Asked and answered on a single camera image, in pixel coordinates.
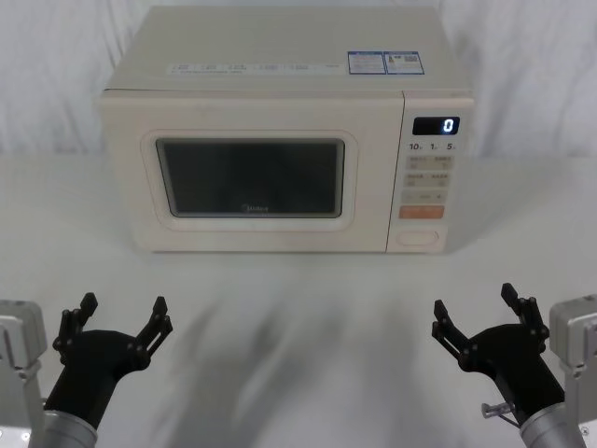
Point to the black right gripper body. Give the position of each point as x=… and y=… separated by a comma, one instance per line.
x=508, y=359

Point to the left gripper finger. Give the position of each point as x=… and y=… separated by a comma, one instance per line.
x=70, y=322
x=154, y=329

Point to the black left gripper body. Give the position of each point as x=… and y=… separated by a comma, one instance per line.
x=93, y=359

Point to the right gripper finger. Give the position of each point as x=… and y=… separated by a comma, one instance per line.
x=450, y=333
x=529, y=312

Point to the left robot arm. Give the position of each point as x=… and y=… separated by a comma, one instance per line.
x=18, y=336

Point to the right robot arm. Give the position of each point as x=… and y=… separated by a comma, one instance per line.
x=573, y=336

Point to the white table cloth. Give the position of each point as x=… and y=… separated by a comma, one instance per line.
x=289, y=326

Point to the oven control panel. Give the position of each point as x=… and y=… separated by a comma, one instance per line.
x=426, y=186

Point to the cream microwave oven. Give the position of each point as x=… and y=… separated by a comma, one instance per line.
x=261, y=107

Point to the white curtain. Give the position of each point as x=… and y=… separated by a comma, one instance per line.
x=56, y=70

